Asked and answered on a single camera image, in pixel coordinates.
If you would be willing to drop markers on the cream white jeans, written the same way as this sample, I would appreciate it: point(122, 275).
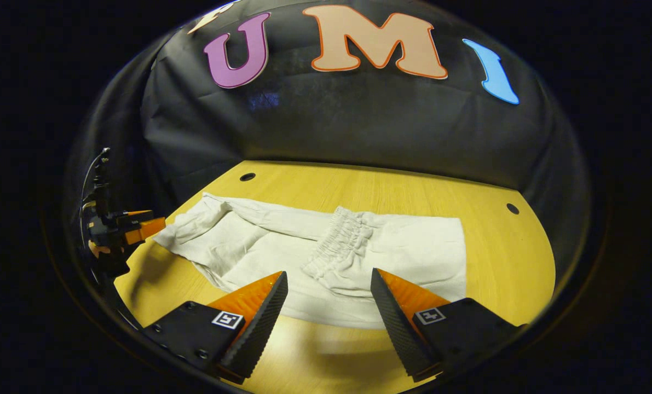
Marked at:
point(413, 246)

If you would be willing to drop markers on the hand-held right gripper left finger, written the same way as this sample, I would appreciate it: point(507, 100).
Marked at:
point(260, 328)

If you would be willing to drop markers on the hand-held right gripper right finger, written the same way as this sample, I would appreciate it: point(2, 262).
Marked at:
point(394, 328)

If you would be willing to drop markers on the black backdrop cloth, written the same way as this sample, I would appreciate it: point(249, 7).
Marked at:
point(358, 126)

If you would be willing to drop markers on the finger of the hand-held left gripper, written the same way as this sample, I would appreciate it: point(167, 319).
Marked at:
point(145, 230)
point(139, 213)

